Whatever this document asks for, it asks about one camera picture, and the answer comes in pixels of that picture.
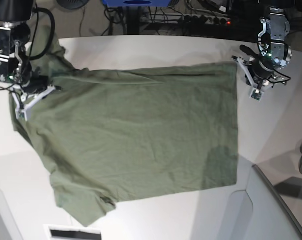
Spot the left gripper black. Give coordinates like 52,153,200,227
239,45,274,85

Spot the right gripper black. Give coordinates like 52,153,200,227
18,72,49,95

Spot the green t-shirt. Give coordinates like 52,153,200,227
11,37,238,227

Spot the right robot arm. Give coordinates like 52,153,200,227
0,0,55,94

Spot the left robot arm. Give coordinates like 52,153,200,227
236,0,295,90

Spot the power strip with red light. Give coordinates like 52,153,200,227
184,15,232,27

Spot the black round fan base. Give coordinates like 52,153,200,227
56,0,89,11

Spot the grey metal stand right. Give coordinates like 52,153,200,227
253,140,302,240

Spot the blue plastic bin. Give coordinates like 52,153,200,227
102,0,170,7

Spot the black table leg post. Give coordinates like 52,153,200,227
125,6,141,35

